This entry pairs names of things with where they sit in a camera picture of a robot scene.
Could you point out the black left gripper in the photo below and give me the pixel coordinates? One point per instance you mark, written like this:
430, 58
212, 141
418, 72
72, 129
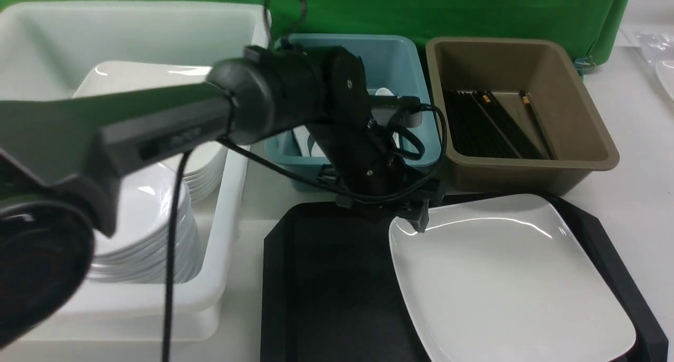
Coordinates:
367, 171

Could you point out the white square rice plate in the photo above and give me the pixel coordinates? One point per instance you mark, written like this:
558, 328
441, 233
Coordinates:
504, 279

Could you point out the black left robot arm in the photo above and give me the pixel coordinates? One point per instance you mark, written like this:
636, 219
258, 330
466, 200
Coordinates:
304, 113

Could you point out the black serving tray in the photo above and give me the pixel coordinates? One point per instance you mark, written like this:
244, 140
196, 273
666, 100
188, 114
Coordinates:
330, 291

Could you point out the black chopsticks pile in bin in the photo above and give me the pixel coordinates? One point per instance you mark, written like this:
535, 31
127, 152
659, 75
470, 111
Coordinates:
480, 126

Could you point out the white spoon far right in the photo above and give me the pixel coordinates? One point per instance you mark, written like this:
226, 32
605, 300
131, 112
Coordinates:
384, 92

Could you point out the teal plastic bin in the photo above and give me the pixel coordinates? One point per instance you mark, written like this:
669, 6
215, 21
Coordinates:
390, 61

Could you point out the brown plastic bin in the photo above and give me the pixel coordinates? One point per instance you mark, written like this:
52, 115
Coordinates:
579, 138

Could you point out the stack of white square plates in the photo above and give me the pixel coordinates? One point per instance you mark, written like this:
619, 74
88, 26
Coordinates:
205, 166

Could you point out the green backdrop cloth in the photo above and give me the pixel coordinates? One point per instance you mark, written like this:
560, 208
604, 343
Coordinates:
584, 28

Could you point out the stack of white bowls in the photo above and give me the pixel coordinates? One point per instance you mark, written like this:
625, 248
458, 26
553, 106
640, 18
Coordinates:
137, 251

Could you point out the clear plastic items far right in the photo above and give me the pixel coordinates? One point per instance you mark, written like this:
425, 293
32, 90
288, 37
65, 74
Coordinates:
657, 50

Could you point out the large white plastic tub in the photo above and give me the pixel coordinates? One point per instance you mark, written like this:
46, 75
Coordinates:
48, 48

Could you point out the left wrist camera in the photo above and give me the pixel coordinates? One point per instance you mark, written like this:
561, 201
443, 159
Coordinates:
404, 109

